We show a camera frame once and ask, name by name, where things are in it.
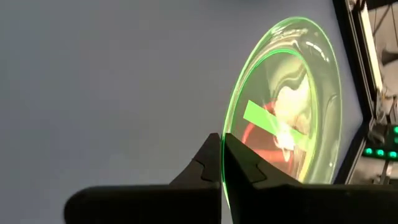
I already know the control box with green lights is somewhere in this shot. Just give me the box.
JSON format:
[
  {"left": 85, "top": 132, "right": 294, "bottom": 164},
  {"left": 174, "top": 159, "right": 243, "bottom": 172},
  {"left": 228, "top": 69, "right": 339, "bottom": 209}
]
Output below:
[{"left": 362, "top": 123, "right": 398, "bottom": 162}]

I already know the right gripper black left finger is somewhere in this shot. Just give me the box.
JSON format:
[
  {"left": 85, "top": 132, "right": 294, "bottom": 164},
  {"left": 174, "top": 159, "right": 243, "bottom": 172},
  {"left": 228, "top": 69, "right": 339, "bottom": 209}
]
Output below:
[{"left": 63, "top": 133, "right": 222, "bottom": 224}]

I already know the transparent green plastic plate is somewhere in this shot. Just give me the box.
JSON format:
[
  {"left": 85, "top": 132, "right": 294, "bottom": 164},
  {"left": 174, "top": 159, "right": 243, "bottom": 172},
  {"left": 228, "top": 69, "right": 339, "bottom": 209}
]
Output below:
[{"left": 221, "top": 16, "right": 343, "bottom": 210}]

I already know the silver aluminium rail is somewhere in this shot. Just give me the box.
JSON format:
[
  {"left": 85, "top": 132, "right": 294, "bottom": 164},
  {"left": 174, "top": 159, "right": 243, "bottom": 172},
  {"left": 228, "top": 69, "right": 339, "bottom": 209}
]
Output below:
[{"left": 357, "top": 0, "right": 384, "bottom": 93}]

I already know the blue table mat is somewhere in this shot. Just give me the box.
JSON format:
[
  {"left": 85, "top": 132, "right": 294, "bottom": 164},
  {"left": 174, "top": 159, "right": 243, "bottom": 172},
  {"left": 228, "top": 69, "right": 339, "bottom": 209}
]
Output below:
[{"left": 0, "top": 0, "right": 364, "bottom": 224}]

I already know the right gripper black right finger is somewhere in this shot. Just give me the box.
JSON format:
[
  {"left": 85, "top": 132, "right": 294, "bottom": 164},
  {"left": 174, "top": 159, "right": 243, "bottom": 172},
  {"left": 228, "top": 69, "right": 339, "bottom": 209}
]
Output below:
[{"left": 224, "top": 133, "right": 398, "bottom": 224}]

